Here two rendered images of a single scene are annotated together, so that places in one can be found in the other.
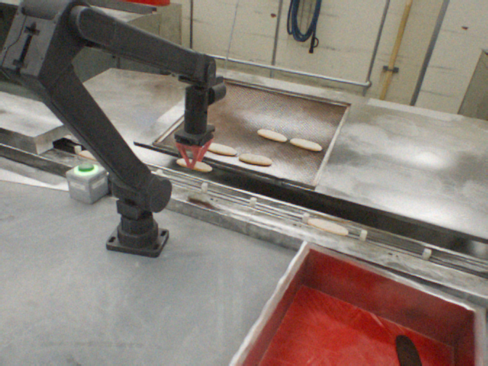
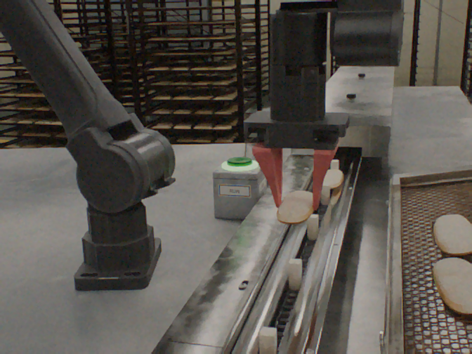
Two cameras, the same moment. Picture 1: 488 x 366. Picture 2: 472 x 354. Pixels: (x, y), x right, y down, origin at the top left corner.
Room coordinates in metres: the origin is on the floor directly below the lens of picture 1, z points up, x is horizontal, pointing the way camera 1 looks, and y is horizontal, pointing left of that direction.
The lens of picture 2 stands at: (0.79, -0.46, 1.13)
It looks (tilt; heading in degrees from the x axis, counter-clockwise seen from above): 16 degrees down; 86
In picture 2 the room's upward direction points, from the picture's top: 2 degrees counter-clockwise
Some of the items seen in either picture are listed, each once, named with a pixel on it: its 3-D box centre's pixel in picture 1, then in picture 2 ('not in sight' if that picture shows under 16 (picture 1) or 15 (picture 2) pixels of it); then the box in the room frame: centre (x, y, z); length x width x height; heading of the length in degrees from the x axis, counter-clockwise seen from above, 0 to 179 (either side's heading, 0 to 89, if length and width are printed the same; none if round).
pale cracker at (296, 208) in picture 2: (194, 164); (296, 204); (0.89, 0.14, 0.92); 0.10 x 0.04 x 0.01; 71
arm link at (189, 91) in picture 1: (197, 98); (304, 38); (0.90, 0.13, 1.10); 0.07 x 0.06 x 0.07; 157
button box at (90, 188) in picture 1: (89, 187); (242, 199); (0.85, 0.40, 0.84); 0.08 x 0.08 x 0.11; 71
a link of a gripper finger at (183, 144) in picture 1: (193, 149); (291, 165); (0.89, 0.14, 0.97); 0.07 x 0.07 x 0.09; 71
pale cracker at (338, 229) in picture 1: (327, 226); not in sight; (0.77, -0.21, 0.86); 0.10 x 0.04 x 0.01; 71
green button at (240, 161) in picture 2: (86, 169); (239, 164); (0.85, 0.40, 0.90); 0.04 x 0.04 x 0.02
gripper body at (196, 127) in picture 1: (195, 123); (297, 99); (0.89, 0.13, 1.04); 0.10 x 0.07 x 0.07; 161
